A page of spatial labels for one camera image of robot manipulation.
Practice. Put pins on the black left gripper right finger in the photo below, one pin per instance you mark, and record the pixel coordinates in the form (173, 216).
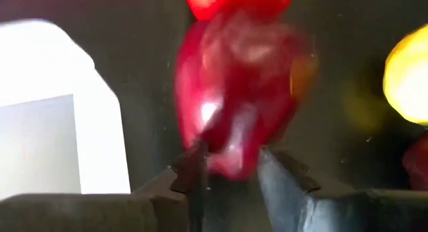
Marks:
(334, 212)

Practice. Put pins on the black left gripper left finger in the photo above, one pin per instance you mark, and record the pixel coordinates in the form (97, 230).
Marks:
(83, 215)

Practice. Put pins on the yellow lemon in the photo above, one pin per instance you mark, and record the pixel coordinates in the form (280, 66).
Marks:
(411, 78)

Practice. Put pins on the red bell pepper green stem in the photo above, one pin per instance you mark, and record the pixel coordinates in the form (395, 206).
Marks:
(240, 3)

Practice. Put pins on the clear white plastic bin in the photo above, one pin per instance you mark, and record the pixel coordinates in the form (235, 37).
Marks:
(50, 75)

